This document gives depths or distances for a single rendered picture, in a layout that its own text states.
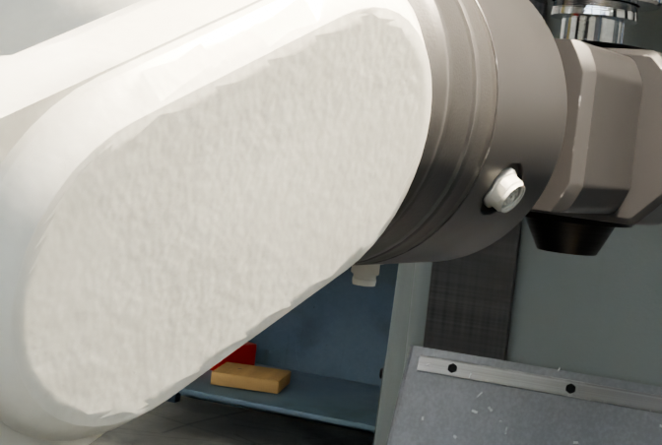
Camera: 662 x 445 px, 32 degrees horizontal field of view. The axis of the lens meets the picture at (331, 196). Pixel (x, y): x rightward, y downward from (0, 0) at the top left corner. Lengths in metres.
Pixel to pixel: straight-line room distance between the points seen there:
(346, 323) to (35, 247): 4.79
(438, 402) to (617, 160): 0.49
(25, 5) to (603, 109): 0.18
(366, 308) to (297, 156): 4.71
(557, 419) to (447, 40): 0.57
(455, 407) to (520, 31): 0.54
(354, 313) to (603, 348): 4.13
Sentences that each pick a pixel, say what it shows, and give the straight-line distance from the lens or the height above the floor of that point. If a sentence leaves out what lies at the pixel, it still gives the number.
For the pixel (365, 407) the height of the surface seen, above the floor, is 0.23.
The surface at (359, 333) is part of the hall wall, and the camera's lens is 4.94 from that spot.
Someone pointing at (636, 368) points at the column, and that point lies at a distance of 0.82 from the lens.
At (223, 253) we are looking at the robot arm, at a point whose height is 1.20.
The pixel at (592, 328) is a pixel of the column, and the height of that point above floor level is 1.11.
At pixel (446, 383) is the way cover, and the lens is 0.83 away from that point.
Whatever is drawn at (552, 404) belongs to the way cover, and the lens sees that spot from 0.82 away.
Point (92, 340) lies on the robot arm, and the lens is 0.18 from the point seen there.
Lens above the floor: 1.22
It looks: 3 degrees down
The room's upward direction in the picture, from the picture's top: 6 degrees clockwise
